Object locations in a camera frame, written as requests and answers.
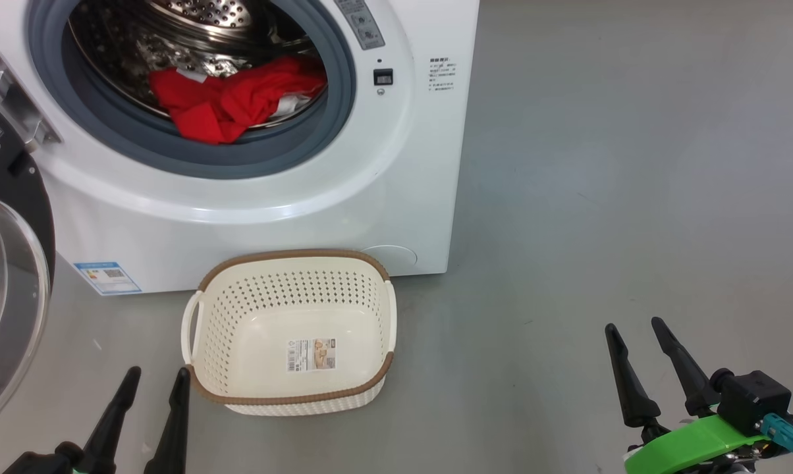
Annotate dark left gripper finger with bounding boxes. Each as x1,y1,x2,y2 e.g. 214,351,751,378
144,367,192,474
80,367,142,474

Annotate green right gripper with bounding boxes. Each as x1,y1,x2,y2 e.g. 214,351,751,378
605,317,776,474

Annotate black round washer door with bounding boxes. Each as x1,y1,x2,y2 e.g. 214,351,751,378
0,86,56,443

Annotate red and white jersey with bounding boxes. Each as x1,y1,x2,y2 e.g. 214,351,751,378
149,55,328,145

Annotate cream basket with brown rim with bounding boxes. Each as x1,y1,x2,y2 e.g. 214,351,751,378
181,249,397,417

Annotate white front-load washing machine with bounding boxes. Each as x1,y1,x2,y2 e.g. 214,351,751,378
0,0,481,297

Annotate metal washing machine door hinge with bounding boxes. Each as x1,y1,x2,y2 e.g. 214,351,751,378
0,49,63,153

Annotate stainless steel washing machine drum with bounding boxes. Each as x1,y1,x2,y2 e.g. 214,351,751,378
67,0,325,132

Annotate blue energy label sticker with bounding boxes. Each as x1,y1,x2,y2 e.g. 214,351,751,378
74,262,142,296

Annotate paper product label sticker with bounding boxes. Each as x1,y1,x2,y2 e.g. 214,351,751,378
287,338,337,372

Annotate round white drain filter cover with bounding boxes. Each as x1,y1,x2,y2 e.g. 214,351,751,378
360,245,418,274

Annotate grey warning label strip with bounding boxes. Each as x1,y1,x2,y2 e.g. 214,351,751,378
334,0,386,51

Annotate teal cable connector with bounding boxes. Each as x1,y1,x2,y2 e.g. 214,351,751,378
759,413,793,468

